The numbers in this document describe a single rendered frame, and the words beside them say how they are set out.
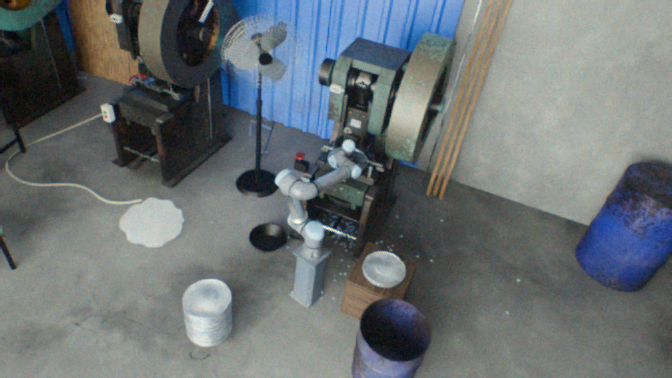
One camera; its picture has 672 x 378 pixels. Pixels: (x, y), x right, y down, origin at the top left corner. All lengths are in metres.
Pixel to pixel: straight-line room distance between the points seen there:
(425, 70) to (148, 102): 2.36
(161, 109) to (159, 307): 1.60
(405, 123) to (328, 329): 1.49
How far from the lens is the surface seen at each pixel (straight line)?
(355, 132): 3.33
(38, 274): 3.91
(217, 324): 3.11
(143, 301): 3.55
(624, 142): 4.53
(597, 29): 4.14
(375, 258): 3.30
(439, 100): 3.09
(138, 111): 4.21
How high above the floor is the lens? 2.78
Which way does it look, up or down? 40 degrees down
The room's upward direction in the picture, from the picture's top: 9 degrees clockwise
